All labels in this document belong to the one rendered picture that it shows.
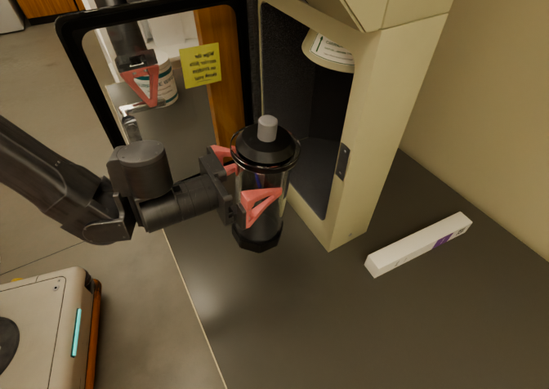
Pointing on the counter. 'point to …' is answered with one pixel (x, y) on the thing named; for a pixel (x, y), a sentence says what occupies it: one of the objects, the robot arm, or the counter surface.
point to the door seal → (147, 15)
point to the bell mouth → (327, 52)
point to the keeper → (342, 161)
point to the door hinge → (254, 48)
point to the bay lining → (299, 81)
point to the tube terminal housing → (372, 92)
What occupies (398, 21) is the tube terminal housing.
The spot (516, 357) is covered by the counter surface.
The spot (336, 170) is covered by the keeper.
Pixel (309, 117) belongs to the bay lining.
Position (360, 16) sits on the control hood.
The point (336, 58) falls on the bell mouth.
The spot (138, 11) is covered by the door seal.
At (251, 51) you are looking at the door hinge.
